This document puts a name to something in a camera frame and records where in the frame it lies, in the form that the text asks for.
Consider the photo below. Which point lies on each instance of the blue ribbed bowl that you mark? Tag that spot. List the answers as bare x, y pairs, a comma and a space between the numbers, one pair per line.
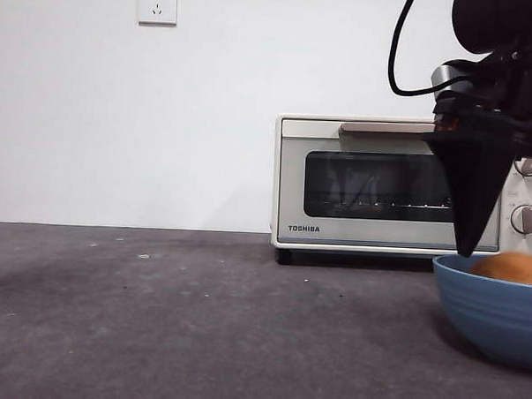
495, 315

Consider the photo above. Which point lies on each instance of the brown potato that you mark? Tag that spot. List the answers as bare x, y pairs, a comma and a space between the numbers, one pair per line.
510, 267

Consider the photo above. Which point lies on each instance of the beige oven knob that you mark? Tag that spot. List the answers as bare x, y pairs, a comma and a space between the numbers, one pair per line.
530, 167
525, 218

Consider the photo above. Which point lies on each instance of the white Toshiba toaster oven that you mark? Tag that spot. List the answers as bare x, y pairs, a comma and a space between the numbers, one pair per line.
524, 191

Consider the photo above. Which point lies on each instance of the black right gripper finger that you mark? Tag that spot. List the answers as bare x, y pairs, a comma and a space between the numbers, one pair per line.
469, 195

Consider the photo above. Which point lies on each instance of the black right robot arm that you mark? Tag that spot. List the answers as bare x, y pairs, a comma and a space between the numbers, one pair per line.
499, 24

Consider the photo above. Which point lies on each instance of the white wall socket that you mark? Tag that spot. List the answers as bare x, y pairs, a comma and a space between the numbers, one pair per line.
158, 5

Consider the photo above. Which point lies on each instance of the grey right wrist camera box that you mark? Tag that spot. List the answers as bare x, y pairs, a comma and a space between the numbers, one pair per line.
450, 77

